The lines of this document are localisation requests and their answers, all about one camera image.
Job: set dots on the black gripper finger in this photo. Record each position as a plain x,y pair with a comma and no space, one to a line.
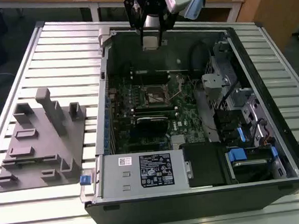
133,15
167,21

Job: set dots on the hard disk blue carrier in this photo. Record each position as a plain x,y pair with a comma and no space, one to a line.
235,154

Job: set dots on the white case label sticker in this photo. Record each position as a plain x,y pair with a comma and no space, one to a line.
164,42

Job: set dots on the grey plastic bracket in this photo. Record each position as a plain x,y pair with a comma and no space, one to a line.
214,84

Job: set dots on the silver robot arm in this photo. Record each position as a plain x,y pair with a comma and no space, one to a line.
151,20

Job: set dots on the black plastic disk bay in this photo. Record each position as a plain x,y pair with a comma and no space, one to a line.
227,122

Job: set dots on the grey case corner block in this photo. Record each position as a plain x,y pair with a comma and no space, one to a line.
104,34

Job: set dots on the blue case latch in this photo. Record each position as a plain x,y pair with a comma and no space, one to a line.
85,180

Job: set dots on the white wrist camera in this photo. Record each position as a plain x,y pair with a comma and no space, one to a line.
175,0

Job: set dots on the green motherboard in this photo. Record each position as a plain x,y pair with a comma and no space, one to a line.
188,119

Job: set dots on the black fan shroud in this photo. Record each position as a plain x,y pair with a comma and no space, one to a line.
207,164

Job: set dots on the silver chipset heatsink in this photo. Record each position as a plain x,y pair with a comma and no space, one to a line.
178,139

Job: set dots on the black graphics card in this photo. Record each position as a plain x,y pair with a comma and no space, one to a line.
153,127

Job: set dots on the metal drive cage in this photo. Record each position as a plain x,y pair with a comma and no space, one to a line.
223,63

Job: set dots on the black PC case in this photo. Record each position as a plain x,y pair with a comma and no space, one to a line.
171,210

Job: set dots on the silver power supply unit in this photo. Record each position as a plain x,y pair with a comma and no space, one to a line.
113,186

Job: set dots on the CPU socket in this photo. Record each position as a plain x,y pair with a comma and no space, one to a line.
155,97

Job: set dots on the wooden cabinet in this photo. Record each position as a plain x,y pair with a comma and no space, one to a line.
273,6

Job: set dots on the silver CPU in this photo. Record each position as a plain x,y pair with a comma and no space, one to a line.
151,42

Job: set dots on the grey parts rack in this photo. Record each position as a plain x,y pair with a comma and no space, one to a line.
52,149

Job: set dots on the blue drive carrier tab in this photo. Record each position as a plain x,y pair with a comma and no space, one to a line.
241,133

